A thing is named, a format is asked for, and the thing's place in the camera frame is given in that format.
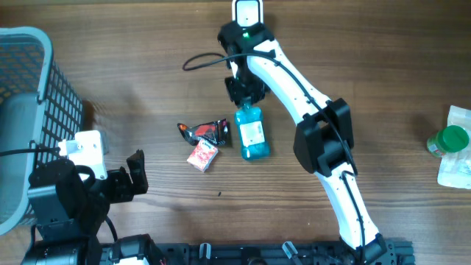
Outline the black red snack packet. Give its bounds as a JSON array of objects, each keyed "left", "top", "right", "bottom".
[{"left": 177, "top": 119, "right": 230, "bottom": 146}]

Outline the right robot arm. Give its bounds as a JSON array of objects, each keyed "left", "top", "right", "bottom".
[{"left": 217, "top": 21, "right": 386, "bottom": 264}]

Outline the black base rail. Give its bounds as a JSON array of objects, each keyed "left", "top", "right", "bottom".
[{"left": 99, "top": 232, "right": 417, "bottom": 265}]

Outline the white barcode scanner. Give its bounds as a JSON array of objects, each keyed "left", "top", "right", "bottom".
[{"left": 231, "top": 0, "right": 263, "bottom": 27}]

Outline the grey plastic shopping basket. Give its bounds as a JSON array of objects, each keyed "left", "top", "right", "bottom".
[{"left": 1, "top": 26, "right": 84, "bottom": 234}]

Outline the blue mouthwash bottle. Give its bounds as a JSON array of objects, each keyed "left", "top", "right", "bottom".
[{"left": 234, "top": 103, "right": 270, "bottom": 160}]

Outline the green lid jar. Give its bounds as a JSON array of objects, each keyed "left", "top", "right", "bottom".
[{"left": 426, "top": 125, "right": 470, "bottom": 158}]

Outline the left camera cable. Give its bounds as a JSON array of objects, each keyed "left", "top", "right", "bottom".
[{"left": 0, "top": 146, "right": 62, "bottom": 158}]

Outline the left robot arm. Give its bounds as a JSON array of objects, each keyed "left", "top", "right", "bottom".
[{"left": 22, "top": 149, "right": 149, "bottom": 264}]

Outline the beige paper pouch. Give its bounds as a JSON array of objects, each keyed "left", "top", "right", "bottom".
[{"left": 437, "top": 105, "right": 470, "bottom": 190}]

